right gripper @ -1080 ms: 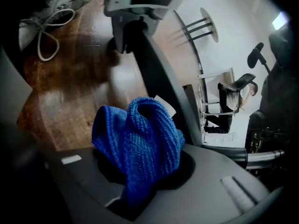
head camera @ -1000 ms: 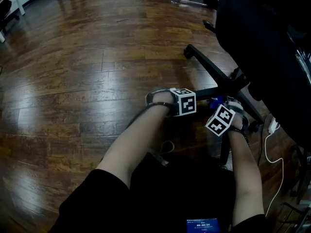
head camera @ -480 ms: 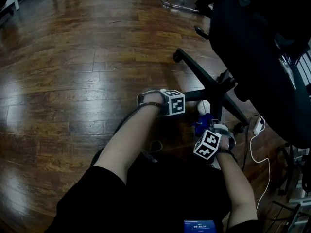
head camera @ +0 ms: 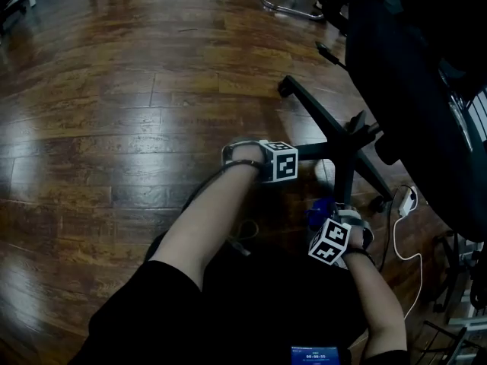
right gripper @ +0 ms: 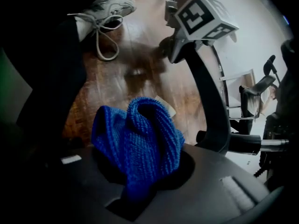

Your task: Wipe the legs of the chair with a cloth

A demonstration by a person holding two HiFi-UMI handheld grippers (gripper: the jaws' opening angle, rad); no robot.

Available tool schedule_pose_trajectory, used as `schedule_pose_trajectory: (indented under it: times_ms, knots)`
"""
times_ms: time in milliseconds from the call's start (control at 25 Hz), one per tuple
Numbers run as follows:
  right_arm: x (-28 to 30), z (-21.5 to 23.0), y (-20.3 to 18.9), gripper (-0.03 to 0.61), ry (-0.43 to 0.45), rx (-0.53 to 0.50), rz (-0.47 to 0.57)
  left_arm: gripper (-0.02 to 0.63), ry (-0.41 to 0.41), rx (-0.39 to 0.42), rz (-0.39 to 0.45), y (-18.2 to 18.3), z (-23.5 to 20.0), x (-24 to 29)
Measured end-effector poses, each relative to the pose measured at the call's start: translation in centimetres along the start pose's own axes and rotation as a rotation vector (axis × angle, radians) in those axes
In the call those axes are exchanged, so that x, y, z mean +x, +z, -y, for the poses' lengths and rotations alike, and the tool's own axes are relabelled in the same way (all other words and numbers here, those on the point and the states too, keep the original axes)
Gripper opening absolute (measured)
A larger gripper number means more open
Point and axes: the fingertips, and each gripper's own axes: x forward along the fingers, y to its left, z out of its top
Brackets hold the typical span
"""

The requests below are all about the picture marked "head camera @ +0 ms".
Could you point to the black office chair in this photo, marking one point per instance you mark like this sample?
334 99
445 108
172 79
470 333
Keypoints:
342 154

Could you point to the person's right forearm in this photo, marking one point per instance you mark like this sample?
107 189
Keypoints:
380 306

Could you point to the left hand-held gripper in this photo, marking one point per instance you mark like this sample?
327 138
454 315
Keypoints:
285 165

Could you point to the black metal railing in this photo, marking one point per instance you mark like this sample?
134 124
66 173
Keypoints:
480 112

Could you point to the silver-edged flat device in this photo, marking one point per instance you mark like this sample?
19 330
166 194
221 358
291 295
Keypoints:
462 124

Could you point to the phone with blue screen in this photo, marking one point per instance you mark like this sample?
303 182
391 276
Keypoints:
315 356

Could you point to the blue cloth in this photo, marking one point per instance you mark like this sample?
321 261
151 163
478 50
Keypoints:
321 209

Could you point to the white power adaptor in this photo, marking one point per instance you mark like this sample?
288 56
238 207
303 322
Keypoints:
407 202

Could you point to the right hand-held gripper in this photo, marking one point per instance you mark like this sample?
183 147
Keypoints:
331 242

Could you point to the grey metal rack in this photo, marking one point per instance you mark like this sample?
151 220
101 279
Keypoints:
468 321

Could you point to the person's left forearm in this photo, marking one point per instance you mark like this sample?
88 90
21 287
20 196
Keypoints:
205 226

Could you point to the black metal stand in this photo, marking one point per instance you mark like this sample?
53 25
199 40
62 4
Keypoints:
452 272

